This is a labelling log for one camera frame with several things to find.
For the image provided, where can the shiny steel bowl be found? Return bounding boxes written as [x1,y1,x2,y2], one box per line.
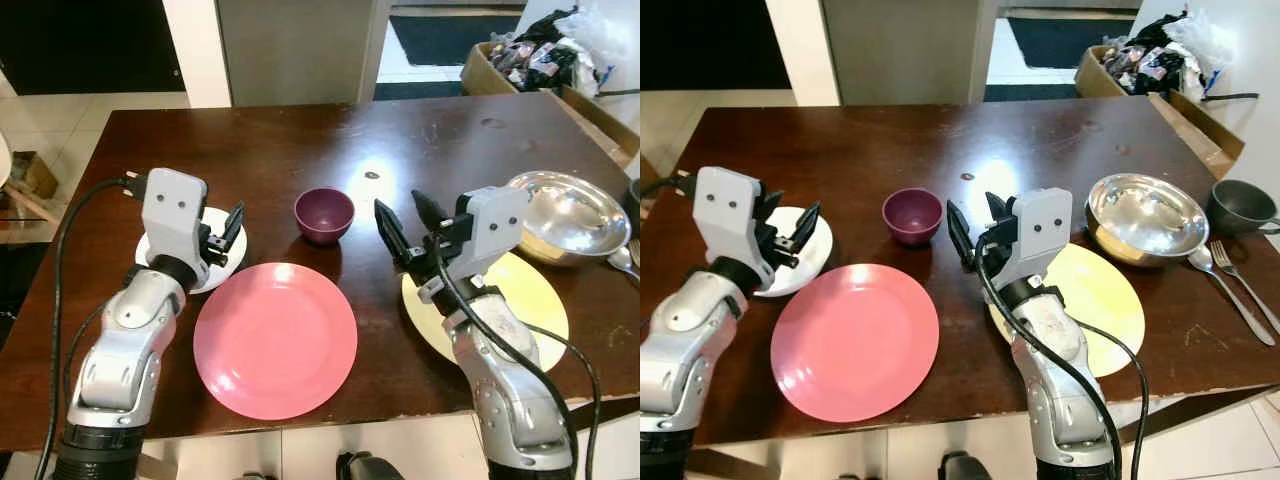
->
[505,170,632,267]
[1085,173,1211,268]

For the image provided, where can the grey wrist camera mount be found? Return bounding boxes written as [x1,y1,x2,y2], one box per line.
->
[140,168,210,266]
[693,167,767,263]
[418,185,532,303]
[1010,187,1074,293]

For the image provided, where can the clear plastic bag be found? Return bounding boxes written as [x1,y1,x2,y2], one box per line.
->
[572,0,641,83]
[1165,5,1233,86]

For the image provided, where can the small purple bowl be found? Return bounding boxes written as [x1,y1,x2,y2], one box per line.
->
[882,187,944,247]
[294,187,355,246]

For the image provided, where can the black right robot foot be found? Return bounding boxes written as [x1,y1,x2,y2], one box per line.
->
[335,452,401,480]
[940,452,993,480]

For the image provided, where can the white chair with wooden legs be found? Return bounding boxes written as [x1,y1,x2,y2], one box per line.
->
[0,130,61,231]

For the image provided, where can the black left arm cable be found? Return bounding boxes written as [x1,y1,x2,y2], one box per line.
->
[35,172,151,480]
[640,172,701,198]

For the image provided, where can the black door mat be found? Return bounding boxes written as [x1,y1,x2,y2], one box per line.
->
[1005,15,1139,69]
[388,12,523,67]

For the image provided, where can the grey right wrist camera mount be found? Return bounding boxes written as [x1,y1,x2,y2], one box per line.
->
[418,185,532,303]
[1010,187,1074,293]

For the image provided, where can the brown cardboard box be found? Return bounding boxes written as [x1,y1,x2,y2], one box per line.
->
[1075,42,1246,181]
[462,40,641,171]

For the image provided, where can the yellow plastic plate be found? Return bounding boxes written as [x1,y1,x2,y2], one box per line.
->
[401,250,570,373]
[988,243,1146,379]

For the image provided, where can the small white plate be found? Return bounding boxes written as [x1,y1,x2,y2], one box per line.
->
[750,206,834,298]
[135,207,248,294]

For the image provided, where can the silver metal fork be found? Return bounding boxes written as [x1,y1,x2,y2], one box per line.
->
[1209,240,1280,336]

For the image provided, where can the black rubbish bags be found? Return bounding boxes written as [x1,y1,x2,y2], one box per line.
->
[490,8,601,93]
[1100,10,1201,96]

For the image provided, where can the silver metal spoon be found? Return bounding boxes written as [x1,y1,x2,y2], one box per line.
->
[605,245,641,283]
[1187,247,1276,348]

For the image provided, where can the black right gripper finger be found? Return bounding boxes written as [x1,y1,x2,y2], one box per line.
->
[986,192,1017,237]
[945,200,977,271]
[374,198,413,271]
[412,190,451,239]

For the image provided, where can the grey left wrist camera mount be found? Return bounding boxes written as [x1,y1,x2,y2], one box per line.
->
[140,168,210,266]
[693,167,767,263]

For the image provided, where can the pink plastic plate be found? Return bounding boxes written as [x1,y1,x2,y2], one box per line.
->
[193,262,358,421]
[770,263,940,423]

